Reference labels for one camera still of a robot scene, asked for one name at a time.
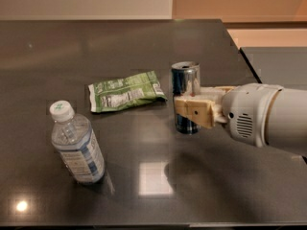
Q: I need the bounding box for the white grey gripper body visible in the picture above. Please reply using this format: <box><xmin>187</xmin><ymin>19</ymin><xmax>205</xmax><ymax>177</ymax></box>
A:
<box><xmin>222</xmin><ymin>83</ymin><xmax>283</xmax><ymax>148</ymax></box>

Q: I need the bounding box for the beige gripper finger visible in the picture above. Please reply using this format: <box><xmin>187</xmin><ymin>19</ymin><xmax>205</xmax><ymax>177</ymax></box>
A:
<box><xmin>175</xmin><ymin>99</ymin><xmax>215</xmax><ymax>128</ymax></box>
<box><xmin>193</xmin><ymin>86</ymin><xmax>234</xmax><ymax>102</ymax></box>

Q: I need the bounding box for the silver blue redbull can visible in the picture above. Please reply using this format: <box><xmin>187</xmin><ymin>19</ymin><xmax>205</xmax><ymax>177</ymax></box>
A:
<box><xmin>171</xmin><ymin>61</ymin><xmax>201</xmax><ymax>135</ymax></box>

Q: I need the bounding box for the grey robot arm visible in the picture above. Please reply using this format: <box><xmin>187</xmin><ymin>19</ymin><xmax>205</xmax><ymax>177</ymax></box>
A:
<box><xmin>174</xmin><ymin>83</ymin><xmax>307</xmax><ymax>157</ymax></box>

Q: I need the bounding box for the green snack bag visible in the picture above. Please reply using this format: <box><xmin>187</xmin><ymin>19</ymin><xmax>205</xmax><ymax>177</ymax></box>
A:
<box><xmin>88</xmin><ymin>71</ymin><xmax>167</xmax><ymax>113</ymax></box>

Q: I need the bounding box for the clear plastic water bottle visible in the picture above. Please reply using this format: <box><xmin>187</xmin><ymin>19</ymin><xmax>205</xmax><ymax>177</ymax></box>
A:
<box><xmin>49</xmin><ymin>101</ymin><xmax>105</xmax><ymax>184</ymax></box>

